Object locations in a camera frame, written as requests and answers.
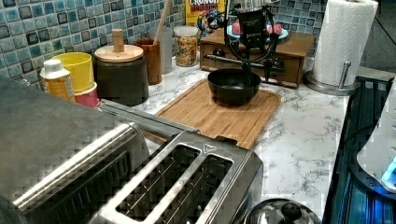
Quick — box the pink plastic cup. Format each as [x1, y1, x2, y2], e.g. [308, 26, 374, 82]
[75, 83, 99, 108]

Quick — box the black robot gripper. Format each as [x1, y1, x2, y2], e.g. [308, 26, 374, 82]
[223, 0, 278, 84]

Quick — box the black bowl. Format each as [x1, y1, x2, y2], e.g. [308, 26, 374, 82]
[207, 68, 262, 105]

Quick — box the wooden drawer box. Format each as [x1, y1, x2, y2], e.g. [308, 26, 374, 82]
[200, 29, 315, 88]

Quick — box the bamboo cutting board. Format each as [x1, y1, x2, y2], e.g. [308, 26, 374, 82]
[156, 79, 281, 149]

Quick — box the yellow cereal box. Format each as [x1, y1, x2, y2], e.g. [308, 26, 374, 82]
[185, 0, 225, 37]

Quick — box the pink toy fruit left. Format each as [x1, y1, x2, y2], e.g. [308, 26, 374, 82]
[232, 22, 241, 35]

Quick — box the light blue plate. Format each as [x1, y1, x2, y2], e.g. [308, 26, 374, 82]
[227, 24, 289, 42]

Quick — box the wooden spoon handle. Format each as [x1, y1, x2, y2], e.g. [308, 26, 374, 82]
[153, 0, 172, 45]

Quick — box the metal paper towel holder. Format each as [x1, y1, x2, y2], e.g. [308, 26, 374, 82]
[304, 60, 361, 96]

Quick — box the orange bottle with white cap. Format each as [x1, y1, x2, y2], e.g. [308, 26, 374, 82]
[40, 59, 75, 102]

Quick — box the wooden utensil holder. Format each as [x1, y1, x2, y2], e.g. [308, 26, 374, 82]
[135, 38, 162, 85]

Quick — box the black canister with wooden lid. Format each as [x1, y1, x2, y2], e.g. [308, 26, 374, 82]
[94, 29, 149, 106]

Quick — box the stainless steel toaster oven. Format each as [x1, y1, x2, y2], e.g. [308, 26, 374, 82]
[0, 77, 186, 224]

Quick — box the yellow plastic cup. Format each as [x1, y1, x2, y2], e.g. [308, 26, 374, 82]
[54, 52, 94, 92]

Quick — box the glass jar of cereal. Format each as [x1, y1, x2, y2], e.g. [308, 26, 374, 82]
[174, 26, 198, 66]

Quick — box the white paper towel roll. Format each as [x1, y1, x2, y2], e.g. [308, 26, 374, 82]
[313, 0, 378, 85]

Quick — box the red toy fruit right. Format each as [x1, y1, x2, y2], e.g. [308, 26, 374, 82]
[267, 24, 282, 35]

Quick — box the white appliance with blue light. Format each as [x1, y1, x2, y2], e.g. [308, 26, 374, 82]
[357, 80, 396, 193]

